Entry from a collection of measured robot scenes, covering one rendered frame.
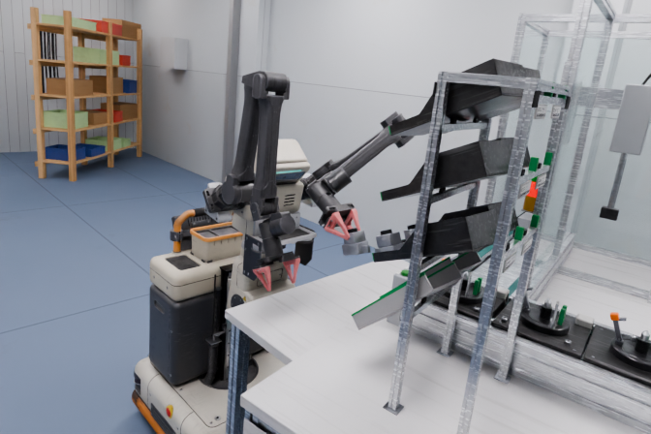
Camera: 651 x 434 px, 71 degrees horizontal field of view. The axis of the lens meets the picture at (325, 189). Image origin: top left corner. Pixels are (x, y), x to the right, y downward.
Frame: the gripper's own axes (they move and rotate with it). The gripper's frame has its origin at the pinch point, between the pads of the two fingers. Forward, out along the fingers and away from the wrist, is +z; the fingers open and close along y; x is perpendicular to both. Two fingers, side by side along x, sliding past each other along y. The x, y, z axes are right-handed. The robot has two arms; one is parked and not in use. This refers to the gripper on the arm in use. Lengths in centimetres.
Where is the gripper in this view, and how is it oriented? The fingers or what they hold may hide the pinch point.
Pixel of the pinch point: (353, 234)
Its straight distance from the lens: 127.7
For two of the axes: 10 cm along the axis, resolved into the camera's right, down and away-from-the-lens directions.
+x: -3.8, 7.4, 5.5
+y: 7.6, -1.0, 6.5
